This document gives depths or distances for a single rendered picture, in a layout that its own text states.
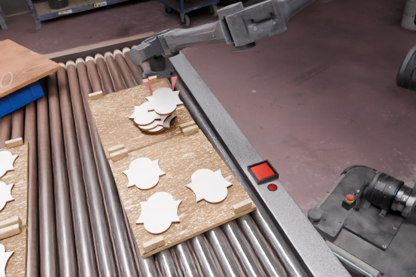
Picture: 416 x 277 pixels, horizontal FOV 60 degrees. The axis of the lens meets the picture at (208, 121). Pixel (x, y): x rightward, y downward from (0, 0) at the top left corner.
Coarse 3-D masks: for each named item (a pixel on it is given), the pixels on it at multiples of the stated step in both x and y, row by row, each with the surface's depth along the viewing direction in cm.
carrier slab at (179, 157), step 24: (168, 144) 129; (192, 144) 129; (120, 168) 121; (168, 168) 120; (192, 168) 119; (216, 168) 118; (120, 192) 113; (144, 192) 112; (168, 192) 112; (192, 192) 111; (240, 192) 110; (192, 216) 104; (216, 216) 103; (144, 240) 99; (168, 240) 98
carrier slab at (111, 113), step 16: (112, 96) 157; (128, 96) 156; (144, 96) 155; (96, 112) 148; (112, 112) 148; (128, 112) 147; (176, 112) 145; (112, 128) 139; (128, 128) 138; (176, 128) 136; (112, 144) 132; (128, 144) 131; (144, 144) 130
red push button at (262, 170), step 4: (260, 164) 119; (264, 164) 119; (252, 168) 118; (256, 168) 118; (260, 168) 118; (264, 168) 118; (268, 168) 118; (256, 172) 117; (260, 172) 117; (264, 172) 117; (268, 172) 116; (272, 172) 116; (256, 176) 115; (260, 176) 115; (264, 176) 115; (268, 176) 115
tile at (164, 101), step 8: (160, 88) 133; (168, 88) 133; (152, 96) 130; (160, 96) 130; (168, 96) 130; (176, 96) 129; (152, 104) 127; (160, 104) 127; (168, 104) 126; (176, 104) 126; (160, 112) 124; (168, 112) 123
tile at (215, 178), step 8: (192, 176) 115; (200, 176) 115; (208, 176) 114; (216, 176) 114; (192, 184) 112; (200, 184) 112; (208, 184) 112; (216, 184) 111; (224, 184) 111; (232, 184) 111; (200, 192) 109; (208, 192) 109; (216, 192) 109; (224, 192) 109; (200, 200) 108; (208, 200) 107; (216, 200) 106
